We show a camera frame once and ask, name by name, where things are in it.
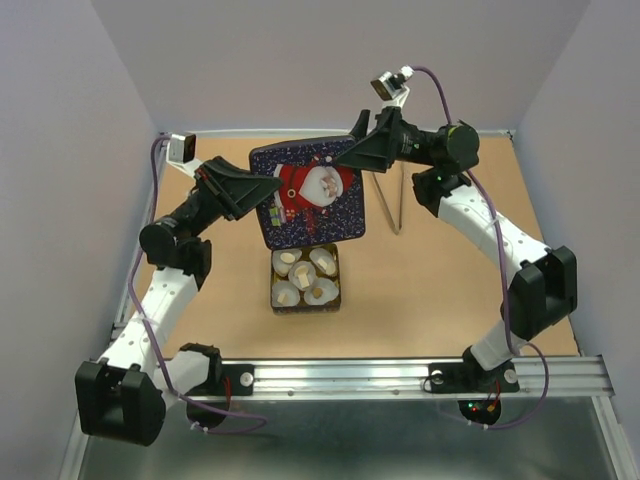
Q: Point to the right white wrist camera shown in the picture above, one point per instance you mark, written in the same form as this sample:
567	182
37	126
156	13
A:
392	88

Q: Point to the aluminium mounting rail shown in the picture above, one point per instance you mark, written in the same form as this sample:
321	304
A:
406	379

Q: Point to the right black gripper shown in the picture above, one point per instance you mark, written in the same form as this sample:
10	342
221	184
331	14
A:
380	150

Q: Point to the chocolate tin base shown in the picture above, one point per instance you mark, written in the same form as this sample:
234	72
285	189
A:
303	307

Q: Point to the square white chocolate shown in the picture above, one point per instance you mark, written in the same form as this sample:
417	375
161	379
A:
304	282

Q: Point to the gold tin lid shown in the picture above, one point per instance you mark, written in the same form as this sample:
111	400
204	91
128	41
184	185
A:
318	202

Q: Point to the paper cup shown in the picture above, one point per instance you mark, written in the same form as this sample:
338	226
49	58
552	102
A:
311	274
285	287
330	292
282	269
318	253

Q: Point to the metal front plate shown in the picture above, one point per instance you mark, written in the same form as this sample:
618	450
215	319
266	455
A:
376	439

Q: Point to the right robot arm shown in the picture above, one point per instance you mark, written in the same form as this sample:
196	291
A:
539	283

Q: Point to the centre paper cup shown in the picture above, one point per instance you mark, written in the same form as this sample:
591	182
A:
311	274

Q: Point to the top right paper cup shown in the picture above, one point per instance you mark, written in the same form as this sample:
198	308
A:
318	253

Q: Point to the oval white chocolate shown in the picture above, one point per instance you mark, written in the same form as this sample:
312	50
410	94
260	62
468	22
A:
287	257

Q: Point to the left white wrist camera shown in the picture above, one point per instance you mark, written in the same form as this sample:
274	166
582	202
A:
180	153

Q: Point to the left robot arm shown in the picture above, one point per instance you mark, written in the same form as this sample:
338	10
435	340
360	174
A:
125	393

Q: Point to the top left paper cup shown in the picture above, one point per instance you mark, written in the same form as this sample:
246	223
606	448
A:
282	269

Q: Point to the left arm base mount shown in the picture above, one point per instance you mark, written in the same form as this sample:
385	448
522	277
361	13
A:
213	383

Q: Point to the bottom right paper cup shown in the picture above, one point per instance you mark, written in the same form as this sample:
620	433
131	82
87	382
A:
330	292

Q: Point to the bottom left paper cup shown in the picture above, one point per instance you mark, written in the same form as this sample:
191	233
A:
285	287

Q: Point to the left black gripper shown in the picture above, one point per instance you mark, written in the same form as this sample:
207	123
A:
233	191

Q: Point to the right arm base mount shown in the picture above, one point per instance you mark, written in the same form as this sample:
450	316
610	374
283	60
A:
470	382

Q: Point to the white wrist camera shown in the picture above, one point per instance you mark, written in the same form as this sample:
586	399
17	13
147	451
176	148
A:
180	153
392	88

